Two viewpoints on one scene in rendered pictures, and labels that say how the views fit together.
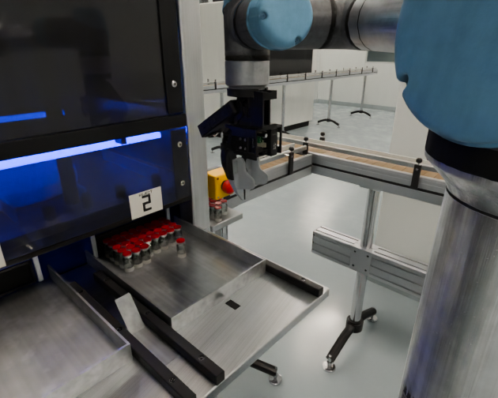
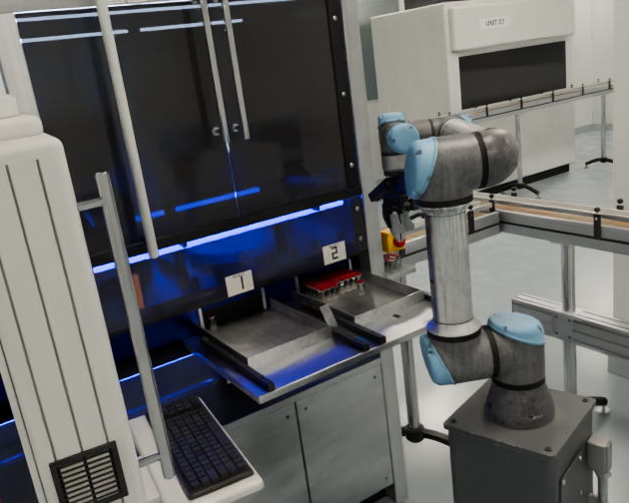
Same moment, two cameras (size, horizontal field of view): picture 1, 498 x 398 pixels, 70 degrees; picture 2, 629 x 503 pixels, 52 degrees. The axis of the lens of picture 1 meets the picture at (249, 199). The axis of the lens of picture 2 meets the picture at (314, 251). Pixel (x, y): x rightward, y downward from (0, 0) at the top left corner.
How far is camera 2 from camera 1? 1.20 m
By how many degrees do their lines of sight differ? 17
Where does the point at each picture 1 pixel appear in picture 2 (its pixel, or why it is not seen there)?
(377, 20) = not seen: hidden behind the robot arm
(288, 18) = (405, 140)
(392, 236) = not seen: outside the picture
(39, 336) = (275, 329)
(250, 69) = (395, 160)
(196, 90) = (367, 167)
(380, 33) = not seen: hidden behind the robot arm
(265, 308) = (418, 316)
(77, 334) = (298, 328)
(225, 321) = (390, 322)
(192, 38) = (363, 131)
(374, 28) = not seen: hidden behind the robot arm
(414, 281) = (618, 342)
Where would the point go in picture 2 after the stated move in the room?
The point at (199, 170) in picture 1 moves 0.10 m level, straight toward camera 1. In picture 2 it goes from (373, 228) to (373, 236)
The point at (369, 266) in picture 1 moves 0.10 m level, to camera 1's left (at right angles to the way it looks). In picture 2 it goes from (572, 331) to (545, 332)
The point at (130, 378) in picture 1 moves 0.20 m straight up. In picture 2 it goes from (331, 343) to (322, 272)
